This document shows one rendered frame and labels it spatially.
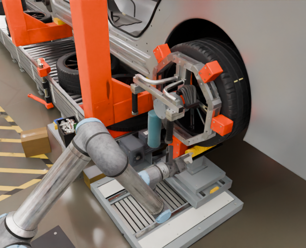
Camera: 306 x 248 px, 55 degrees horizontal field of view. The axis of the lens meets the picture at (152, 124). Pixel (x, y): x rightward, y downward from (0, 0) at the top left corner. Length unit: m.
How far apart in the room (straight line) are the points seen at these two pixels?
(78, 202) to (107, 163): 1.23
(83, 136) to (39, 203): 0.34
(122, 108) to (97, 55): 0.47
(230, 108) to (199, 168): 0.75
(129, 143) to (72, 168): 0.96
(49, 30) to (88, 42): 2.03
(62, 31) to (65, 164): 2.78
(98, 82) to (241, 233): 1.40
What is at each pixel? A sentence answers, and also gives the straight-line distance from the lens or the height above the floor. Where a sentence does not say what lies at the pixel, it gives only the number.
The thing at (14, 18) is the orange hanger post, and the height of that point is 0.83.
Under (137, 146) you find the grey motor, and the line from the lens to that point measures 2.12.
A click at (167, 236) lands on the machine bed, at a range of 2.03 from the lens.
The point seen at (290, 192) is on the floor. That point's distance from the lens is 2.63.
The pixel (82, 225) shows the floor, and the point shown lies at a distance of 2.20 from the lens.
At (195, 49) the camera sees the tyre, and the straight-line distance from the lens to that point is 1.69.
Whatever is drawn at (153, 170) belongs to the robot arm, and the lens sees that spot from 1.56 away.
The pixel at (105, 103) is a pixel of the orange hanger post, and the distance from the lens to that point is 2.02.
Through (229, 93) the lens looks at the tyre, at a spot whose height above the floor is 1.01.
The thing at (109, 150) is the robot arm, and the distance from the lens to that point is 1.12.
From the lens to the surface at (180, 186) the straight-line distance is 2.18.
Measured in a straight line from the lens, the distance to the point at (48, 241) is 1.81.
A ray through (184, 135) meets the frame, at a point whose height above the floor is 0.60.
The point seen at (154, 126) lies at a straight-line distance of 1.88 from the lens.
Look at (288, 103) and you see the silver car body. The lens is 1.48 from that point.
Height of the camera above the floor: 1.76
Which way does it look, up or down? 35 degrees down
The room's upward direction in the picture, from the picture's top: 2 degrees clockwise
